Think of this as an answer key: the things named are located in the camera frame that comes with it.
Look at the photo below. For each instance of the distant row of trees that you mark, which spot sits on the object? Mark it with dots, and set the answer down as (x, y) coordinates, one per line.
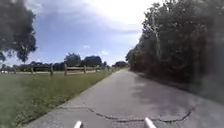
(80, 61)

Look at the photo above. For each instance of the grey asphalt path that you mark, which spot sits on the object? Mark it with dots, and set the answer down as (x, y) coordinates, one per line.
(126, 96)

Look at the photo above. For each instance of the robot's own part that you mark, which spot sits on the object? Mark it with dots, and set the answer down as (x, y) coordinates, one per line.
(149, 123)
(77, 124)

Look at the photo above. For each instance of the row of dense trees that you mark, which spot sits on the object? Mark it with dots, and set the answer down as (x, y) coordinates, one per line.
(180, 43)

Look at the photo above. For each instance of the grass field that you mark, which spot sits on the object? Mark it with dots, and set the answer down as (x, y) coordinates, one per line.
(36, 91)

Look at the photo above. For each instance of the dark leafy tree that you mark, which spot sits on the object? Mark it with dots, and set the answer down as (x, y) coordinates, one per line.
(16, 30)

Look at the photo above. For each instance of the wooden rail fence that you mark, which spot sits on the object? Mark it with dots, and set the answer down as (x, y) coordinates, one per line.
(65, 69)

